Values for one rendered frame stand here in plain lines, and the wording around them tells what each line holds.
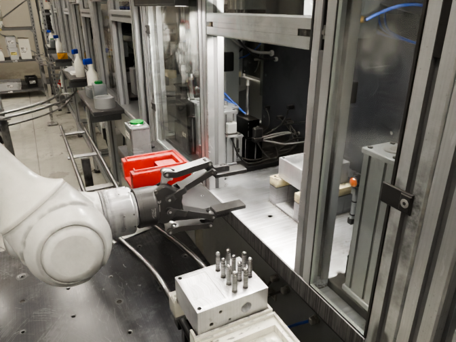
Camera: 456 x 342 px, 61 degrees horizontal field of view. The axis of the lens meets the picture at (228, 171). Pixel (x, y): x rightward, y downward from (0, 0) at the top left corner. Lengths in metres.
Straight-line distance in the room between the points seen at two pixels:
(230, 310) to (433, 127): 0.39
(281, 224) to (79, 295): 0.54
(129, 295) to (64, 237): 0.58
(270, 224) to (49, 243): 0.50
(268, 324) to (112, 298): 0.50
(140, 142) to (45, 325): 0.53
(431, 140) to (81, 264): 0.41
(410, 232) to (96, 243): 0.37
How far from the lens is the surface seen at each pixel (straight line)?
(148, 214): 0.71
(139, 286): 1.07
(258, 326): 0.66
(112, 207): 0.69
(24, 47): 7.08
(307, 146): 0.61
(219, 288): 0.65
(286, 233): 0.83
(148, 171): 1.00
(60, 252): 0.49
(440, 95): 0.45
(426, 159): 0.46
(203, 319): 0.63
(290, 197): 0.95
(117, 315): 1.01
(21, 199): 0.54
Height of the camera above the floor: 1.35
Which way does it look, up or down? 23 degrees down
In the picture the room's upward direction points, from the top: straight up
